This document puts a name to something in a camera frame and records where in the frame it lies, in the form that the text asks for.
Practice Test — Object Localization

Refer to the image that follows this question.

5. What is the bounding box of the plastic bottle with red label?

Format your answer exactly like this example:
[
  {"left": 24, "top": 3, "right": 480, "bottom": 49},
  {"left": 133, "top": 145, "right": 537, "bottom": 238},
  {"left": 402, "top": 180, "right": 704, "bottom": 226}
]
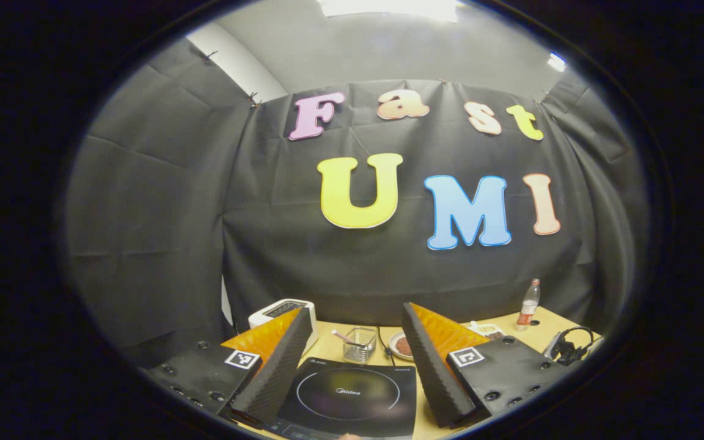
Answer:
[{"left": 516, "top": 278, "right": 541, "bottom": 332}]

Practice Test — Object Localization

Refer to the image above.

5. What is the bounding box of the white divided dish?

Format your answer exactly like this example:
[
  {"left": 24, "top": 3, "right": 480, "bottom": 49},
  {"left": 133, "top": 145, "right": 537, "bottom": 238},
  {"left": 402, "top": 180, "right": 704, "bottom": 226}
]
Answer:
[{"left": 469, "top": 321, "right": 507, "bottom": 340}]

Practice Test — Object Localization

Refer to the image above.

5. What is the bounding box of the stainless steel pot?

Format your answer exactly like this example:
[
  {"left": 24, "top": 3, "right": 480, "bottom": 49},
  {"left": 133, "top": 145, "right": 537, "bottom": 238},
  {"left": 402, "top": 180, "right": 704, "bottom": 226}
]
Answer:
[{"left": 541, "top": 326, "right": 603, "bottom": 367}]

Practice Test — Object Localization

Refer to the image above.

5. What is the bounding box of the round white plate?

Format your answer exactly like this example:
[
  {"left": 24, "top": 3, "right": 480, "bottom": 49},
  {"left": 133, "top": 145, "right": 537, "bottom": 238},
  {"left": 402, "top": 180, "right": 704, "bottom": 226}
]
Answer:
[{"left": 388, "top": 331, "right": 415, "bottom": 362}]

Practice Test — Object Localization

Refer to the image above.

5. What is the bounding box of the white toaster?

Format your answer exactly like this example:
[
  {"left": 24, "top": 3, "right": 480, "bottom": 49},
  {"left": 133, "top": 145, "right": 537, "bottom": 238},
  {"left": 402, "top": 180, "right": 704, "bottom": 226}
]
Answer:
[{"left": 248, "top": 298, "right": 317, "bottom": 331}]

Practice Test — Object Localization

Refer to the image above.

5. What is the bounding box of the black power cable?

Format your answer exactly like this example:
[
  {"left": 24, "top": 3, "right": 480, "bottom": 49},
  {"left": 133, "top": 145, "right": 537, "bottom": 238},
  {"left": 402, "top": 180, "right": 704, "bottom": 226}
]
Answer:
[{"left": 378, "top": 327, "right": 394, "bottom": 366}]

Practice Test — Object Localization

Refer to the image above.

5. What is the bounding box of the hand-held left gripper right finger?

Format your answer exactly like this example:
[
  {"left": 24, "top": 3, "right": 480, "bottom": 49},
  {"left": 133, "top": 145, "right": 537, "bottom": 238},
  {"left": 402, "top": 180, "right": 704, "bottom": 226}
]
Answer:
[{"left": 402, "top": 301, "right": 573, "bottom": 428}]

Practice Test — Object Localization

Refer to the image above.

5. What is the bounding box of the metal wire basket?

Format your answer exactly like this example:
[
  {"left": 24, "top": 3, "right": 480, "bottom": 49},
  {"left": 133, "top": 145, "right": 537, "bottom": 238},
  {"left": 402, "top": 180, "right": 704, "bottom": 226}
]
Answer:
[{"left": 343, "top": 327, "right": 377, "bottom": 364}]

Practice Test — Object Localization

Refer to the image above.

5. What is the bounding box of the black induction cooktop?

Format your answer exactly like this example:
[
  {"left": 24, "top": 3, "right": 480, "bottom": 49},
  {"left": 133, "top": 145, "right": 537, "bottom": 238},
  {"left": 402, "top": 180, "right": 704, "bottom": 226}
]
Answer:
[{"left": 265, "top": 357, "right": 418, "bottom": 439}]

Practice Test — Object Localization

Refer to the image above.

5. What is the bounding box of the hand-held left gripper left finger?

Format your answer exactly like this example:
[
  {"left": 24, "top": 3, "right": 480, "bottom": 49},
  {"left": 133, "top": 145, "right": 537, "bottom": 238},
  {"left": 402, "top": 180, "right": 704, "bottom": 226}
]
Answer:
[{"left": 144, "top": 306, "right": 317, "bottom": 428}]

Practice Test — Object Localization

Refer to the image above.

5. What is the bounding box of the black backdrop cloth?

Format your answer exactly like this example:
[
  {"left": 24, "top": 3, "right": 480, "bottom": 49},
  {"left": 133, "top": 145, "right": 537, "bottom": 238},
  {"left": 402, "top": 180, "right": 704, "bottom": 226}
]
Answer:
[{"left": 62, "top": 37, "right": 652, "bottom": 367}]

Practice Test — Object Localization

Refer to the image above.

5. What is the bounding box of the pink checkered straw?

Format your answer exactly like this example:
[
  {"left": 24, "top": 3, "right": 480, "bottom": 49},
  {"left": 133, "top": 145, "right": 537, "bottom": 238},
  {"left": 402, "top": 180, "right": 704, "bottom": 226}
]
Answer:
[{"left": 331, "top": 329, "right": 365, "bottom": 349}]

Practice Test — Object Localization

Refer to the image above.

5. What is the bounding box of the large ceiling light panel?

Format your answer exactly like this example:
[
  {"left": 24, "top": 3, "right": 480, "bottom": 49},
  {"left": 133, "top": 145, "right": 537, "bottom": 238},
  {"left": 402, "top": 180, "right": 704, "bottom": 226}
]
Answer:
[{"left": 318, "top": 0, "right": 466, "bottom": 23}]

